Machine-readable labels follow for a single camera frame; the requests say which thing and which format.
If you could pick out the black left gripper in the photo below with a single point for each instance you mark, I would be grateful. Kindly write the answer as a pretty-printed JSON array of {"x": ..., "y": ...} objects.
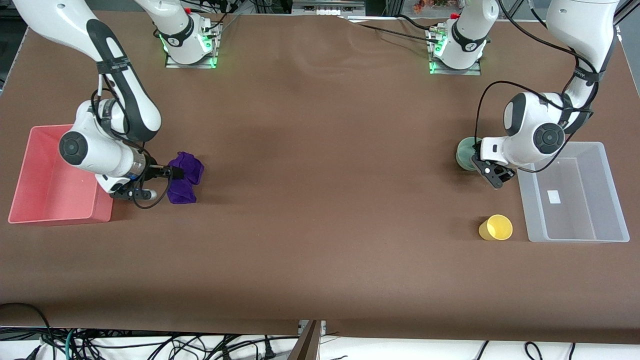
[{"x": 476, "y": 151}]

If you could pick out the clear plastic bin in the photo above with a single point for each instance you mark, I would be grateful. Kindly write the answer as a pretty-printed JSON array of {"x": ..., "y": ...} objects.
[{"x": 575, "y": 205}]

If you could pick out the white power strip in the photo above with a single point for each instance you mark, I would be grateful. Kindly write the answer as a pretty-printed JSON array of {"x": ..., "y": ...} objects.
[{"x": 327, "y": 6}]

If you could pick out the orange background items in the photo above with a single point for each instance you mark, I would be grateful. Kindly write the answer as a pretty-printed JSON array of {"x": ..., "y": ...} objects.
[{"x": 430, "y": 5}]

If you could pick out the yellow plastic cup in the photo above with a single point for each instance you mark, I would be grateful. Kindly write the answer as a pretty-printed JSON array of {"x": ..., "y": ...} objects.
[{"x": 497, "y": 229}]

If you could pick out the pale green bowl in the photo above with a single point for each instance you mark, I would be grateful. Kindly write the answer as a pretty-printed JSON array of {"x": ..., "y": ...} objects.
[{"x": 465, "y": 155}]

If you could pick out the white sticker label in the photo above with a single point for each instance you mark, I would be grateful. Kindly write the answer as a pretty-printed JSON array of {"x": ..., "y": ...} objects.
[{"x": 554, "y": 197}]

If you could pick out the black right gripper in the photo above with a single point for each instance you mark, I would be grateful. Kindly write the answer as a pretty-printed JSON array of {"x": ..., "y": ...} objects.
[{"x": 159, "y": 171}]

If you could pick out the purple cloth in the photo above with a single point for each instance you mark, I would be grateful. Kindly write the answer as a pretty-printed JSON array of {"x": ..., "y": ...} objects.
[{"x": 187, "y": 192}]

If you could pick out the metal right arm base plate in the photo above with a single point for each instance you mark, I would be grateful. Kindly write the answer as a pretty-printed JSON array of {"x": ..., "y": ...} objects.
[{"x": 216, "y": 50}]

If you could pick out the pink plastic bin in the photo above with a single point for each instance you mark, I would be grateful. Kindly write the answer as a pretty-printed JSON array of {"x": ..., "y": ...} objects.
[{"x": 50, "y": 195}]

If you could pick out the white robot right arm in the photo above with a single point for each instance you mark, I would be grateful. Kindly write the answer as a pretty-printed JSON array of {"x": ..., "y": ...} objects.
[{"x": 100, "y": 155}]

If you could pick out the metal table leg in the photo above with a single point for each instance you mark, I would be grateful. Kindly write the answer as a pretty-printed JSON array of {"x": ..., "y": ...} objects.
[{"x": 307, "y": 345}]

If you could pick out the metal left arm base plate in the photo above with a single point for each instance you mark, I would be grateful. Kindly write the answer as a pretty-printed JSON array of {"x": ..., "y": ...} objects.
[{"x": 477, "y": 70}]

